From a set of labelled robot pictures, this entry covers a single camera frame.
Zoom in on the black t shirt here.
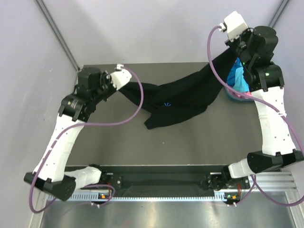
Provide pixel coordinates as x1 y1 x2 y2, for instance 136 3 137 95
117 46 239 130

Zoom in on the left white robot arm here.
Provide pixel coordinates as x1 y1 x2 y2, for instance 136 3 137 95
24 66 132 201

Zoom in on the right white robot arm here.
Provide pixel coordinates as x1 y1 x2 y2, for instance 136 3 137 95
221 26 304 188

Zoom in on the dark blue t shirt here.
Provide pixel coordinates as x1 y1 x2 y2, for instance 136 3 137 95
227 58 243 87

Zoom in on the light cyan t shirt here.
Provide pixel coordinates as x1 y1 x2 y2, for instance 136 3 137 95
233 67 249 93

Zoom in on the pink t shirt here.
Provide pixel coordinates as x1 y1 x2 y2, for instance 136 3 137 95
232 92 252 99

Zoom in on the blue-grey laundry basket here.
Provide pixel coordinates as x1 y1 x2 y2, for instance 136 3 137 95
225 88 254 103

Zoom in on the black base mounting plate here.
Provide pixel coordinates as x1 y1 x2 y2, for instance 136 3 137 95
65 165 251 192

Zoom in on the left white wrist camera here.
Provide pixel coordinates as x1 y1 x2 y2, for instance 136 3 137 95
110 64 132 91

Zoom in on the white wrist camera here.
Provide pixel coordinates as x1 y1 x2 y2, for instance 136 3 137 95
110 64 132 91
219 11 249 42

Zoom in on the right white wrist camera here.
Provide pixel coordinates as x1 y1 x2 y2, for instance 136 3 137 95
219 11 249 42

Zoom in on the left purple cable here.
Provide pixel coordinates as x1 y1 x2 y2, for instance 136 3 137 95
28 66 144 214

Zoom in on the purple cable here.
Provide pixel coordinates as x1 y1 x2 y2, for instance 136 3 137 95
208 25 304 207
28 66 144 214

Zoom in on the right aluminium corner post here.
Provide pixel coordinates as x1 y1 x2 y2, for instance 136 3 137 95
268 0 291 28

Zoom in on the aluminium corner post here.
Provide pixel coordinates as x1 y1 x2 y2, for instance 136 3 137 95
34 0 80 71
268 0 291 28

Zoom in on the left aluminium corner post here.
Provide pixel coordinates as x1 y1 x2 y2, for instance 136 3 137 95
34 0 80 71

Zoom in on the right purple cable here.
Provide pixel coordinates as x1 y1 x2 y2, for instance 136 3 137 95
208 25 304 207

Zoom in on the grey slotted cable duct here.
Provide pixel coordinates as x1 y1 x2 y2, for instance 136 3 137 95
47 189 240 202

